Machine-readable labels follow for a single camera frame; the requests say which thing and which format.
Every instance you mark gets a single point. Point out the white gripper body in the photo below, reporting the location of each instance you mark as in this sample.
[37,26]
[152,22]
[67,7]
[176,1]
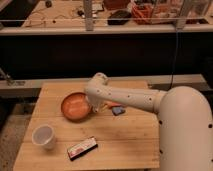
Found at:
[98,107]

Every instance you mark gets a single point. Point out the orange ceramic bowl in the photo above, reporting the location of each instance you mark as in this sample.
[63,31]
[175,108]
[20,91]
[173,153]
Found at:
[75,107]

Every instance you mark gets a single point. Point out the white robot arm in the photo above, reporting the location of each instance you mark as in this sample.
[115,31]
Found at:
[184,116]

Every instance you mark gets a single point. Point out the blue and orange toy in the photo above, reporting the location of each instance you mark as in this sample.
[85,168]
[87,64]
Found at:
[115,108]

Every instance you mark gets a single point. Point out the black and white box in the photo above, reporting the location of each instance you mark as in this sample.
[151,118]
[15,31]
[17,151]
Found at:
[82,148]

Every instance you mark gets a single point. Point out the white plastic cup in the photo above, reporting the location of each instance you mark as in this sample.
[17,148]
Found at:
[44,136]

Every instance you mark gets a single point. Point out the black pouch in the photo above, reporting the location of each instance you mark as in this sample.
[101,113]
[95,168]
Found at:
[119,17]

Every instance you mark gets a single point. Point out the orange crate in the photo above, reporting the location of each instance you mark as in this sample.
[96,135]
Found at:
[142,15]

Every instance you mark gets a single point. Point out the metal frame post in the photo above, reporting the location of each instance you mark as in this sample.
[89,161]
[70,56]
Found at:
[88,14]

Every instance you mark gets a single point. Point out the metal clamp bracket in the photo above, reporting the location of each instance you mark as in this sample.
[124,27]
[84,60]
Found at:
[9,80]

